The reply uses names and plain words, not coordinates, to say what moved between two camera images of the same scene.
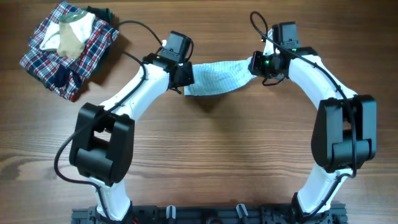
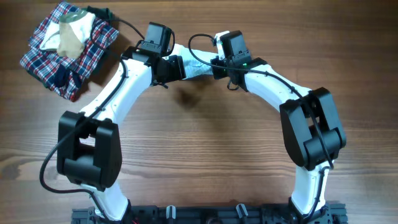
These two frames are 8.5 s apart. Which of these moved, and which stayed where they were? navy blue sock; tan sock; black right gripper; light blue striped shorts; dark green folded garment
Moved: light blue striped shorts; black right gripper
Stayed: tan sock; navy blue sock; dark green folded garment
